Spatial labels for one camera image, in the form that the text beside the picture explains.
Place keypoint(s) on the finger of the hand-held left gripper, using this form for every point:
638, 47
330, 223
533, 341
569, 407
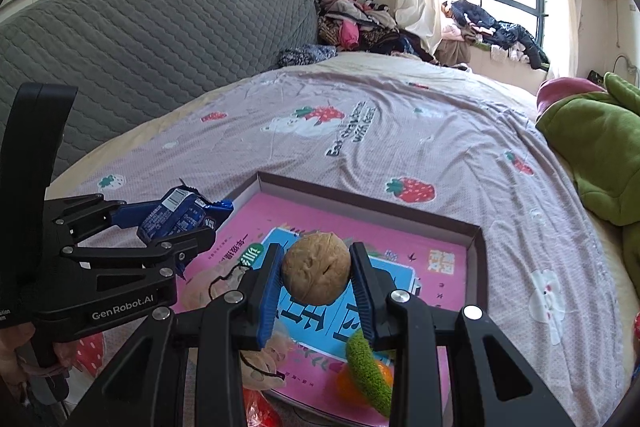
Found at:
120, 217
190, 244

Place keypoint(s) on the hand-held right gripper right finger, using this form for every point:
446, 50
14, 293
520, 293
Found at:
362, 297

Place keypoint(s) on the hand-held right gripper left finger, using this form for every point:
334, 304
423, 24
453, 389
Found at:
270, 297

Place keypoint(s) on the blue snack packet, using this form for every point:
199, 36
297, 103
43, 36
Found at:
175, 212

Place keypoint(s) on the walnut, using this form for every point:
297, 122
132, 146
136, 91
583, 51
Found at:
315, 267

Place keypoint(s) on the green fuzzy scrunchie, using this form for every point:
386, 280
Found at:
370, 374

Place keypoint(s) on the grey cardboard box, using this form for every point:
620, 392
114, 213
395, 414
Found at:
475, 257

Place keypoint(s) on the person's left hand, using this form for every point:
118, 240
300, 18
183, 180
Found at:
15, 352

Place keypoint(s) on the pink book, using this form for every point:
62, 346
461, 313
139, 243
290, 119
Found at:
400, 247

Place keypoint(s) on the small orange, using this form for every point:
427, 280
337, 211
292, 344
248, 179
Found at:
347, 386

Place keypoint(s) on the red wrapped egg toy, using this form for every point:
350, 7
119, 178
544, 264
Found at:
260, 412

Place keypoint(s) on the grey quilted headboard cover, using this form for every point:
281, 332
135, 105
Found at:
150, 47

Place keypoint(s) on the strawberry printed bedsheet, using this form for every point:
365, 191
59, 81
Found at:
450, 147

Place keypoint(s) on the pile of clothes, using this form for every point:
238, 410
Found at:
360, 22

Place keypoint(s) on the green fleece blanket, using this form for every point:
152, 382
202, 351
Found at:
600, 147

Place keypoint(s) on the red pillow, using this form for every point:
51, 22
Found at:
565, 92

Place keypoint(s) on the dark clothes on windowsill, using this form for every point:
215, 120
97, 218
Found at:
495, 32

